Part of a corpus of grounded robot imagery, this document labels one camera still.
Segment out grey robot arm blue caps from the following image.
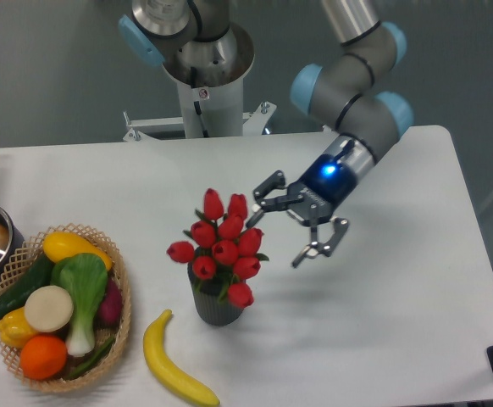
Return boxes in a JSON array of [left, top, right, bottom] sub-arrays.
[[118, 1, 413, 265]]

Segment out orange toy fruit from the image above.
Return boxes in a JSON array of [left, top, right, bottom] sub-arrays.
[[20, 334, 68, 380]]

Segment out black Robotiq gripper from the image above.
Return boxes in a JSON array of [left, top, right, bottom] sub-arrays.
[[246, 153, 357, 268]]

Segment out green bean pod toy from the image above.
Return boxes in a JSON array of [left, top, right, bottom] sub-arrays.
[[64, 337, 115, 381]]

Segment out yellow squash toy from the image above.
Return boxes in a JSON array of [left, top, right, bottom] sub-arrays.
[[42, 231, 113, 271]]

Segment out woven wicker basket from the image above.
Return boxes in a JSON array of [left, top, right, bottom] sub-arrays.
[[0, 224, 131, 393]]

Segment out dark grey ribbed vase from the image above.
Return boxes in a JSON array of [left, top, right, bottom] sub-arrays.
[[187, 265, 243, 326]]

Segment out green bok choy toy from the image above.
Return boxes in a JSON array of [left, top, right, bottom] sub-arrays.
[[51, 253, 108, 357]]

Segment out green cucumber toy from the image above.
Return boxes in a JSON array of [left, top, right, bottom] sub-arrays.
[[0, 254, 54, 320]]

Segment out purple sweet potato toy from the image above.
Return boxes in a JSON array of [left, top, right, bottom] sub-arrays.
[[97, 279, 123, 326]]

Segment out red tulip bouquet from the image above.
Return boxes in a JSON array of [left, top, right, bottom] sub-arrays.
[[166, 188, 269, 309]]

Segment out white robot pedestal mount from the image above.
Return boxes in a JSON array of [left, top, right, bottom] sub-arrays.
[[123, 73, 278, 142]]

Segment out yellow bell pepper toy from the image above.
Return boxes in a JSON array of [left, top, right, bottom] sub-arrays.
[[0, 307, 39, 348]]

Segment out yellow toy banana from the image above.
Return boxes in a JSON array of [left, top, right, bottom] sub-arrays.
[[142, 309, 220, 406]]

